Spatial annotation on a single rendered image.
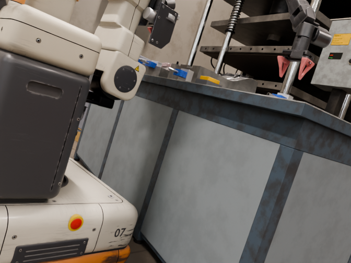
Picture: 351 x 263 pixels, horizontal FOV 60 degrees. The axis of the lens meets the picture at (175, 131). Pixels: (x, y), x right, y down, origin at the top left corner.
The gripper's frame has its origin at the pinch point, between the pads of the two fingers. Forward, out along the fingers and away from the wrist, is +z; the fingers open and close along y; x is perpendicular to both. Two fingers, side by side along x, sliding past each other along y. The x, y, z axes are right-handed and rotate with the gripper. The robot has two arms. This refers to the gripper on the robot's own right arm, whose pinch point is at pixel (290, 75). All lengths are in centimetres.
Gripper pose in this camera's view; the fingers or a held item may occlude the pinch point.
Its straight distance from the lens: 124.3
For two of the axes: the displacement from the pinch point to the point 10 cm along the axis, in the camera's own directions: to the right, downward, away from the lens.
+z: -3.0, 9.5, 0.7
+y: -6.2, -2.5, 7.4
